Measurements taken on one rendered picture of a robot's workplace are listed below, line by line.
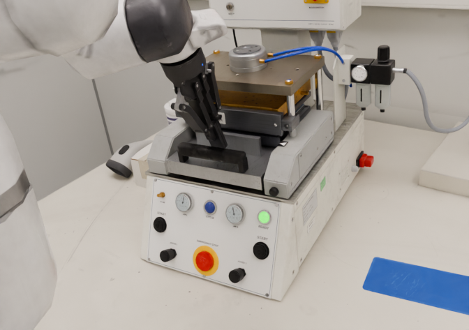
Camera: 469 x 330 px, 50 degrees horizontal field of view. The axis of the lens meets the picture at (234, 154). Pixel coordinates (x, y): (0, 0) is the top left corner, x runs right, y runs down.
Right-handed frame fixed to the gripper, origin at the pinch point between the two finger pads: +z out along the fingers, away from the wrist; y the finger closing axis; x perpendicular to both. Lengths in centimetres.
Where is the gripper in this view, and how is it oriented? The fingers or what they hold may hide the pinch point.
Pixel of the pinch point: (214, 135)
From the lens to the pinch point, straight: 98.7
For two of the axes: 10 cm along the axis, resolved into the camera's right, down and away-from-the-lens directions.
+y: -4.1, 7.3, -5.4
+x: 8.7, 1.4, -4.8
